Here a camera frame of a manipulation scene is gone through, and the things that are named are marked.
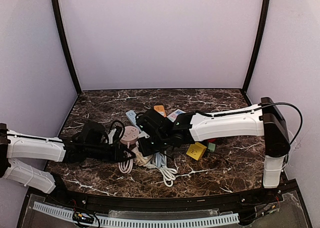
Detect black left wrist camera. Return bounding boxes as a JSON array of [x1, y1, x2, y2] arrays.
[[79, 122, 105, 144]]

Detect long white power strip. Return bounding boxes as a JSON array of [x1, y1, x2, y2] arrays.
[[167, 109, 185, 122]]

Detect light green plug adapter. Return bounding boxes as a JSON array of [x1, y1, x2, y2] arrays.
[[207, 142, 216, 152]]

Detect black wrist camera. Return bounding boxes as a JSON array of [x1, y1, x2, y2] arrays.
[[79, 122, 105, 144], [136, 109, 166, 136]]

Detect pink-white cable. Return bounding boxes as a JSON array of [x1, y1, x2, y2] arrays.
[[117, 142, 135, 174]]

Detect orange plug adapter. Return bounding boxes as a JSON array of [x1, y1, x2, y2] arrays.
[[153, 105, 167, 117]]

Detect yellow cube socket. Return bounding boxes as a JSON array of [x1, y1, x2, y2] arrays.
[[186, 142, 207, 160]]

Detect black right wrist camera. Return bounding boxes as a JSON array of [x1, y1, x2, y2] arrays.
[[136, 109, 166, 136]]

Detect beige cube socket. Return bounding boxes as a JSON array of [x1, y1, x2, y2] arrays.
[[132, 147, 153, 166]]

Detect white slotted cable duct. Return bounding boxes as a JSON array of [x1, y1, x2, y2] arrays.
[[32, 201, 239, 227]]

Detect white cable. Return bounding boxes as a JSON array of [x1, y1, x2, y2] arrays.
[[147, 157, 179, 187]]

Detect black front rail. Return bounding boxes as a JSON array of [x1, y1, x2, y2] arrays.
[[49, 172, 276, 215]]

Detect grey-blue coiled cable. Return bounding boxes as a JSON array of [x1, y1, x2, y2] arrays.
[[153, 152, 168, 168]]

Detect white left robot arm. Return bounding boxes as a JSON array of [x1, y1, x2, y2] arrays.
[[0, 122, 135, 194]]

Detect pink round socket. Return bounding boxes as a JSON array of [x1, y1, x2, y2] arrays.
[[120, 126, 140, 145]]

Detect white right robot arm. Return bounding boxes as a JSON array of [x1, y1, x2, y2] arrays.
[[136, 97, 291, 188]]

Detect small blue-white power strip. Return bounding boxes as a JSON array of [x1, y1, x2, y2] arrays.
[[125, 110, 139, 128]]

